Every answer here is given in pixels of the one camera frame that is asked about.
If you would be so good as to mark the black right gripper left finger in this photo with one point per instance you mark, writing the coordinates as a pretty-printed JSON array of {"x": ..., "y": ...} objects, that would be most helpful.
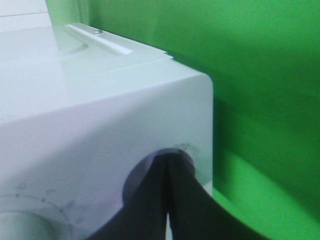
[{"x": 144, "y": 213}]

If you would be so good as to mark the white microwave oven body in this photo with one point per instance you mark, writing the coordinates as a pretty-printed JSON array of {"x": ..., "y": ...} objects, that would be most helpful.
[{"x": 80, "y": 108}]

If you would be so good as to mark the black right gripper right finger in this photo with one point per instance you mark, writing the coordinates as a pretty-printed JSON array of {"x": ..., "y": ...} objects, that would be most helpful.
[{"x": 194, "y": 214}]

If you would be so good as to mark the lower white microwave knob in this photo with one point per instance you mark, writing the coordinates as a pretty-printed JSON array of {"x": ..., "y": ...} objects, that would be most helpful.
[{"x": 23, "y": 225}]

